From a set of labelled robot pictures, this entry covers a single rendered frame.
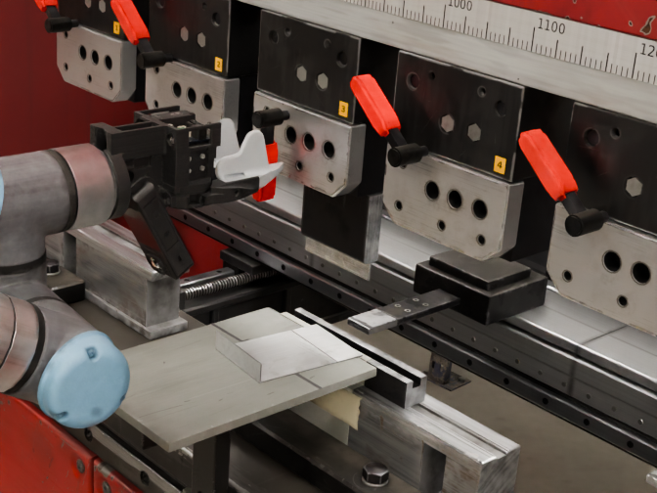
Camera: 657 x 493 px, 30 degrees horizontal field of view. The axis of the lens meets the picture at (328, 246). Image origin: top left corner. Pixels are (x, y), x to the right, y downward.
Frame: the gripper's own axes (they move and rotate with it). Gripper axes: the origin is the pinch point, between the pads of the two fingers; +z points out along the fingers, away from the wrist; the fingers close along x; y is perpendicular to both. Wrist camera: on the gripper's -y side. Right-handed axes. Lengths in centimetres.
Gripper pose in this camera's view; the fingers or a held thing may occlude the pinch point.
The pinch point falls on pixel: (264, 170)
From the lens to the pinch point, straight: 126.6
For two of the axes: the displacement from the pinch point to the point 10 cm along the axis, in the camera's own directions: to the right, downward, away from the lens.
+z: 7.4, -2.0, 6.4
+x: -6.7, -3.2, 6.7
